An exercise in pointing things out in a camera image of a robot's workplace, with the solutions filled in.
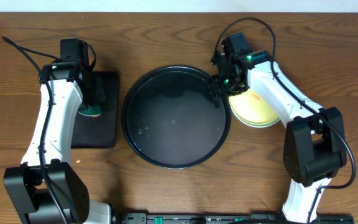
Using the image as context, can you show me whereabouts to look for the mint plate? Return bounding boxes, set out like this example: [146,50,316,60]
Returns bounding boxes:
[237,117,280,128]

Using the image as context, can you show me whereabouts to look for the round black tray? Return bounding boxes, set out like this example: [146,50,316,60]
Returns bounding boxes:
[121,65,231,169]

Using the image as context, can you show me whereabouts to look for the yellow plate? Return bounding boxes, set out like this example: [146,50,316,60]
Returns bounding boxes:
[229,89,280,122]

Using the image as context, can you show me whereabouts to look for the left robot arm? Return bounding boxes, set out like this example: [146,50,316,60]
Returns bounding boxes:
[3,62,112,223]

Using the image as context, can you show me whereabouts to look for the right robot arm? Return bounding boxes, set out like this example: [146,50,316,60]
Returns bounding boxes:
[209,49,348,223]

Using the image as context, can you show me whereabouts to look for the green yellow sponge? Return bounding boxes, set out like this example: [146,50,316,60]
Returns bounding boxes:
[78,104,101,118]

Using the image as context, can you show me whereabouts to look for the rectangular black tray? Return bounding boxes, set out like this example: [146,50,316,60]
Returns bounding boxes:
[71,72,120,148]

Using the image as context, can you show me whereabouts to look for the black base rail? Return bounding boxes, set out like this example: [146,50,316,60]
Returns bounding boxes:
[111,212,355,224]

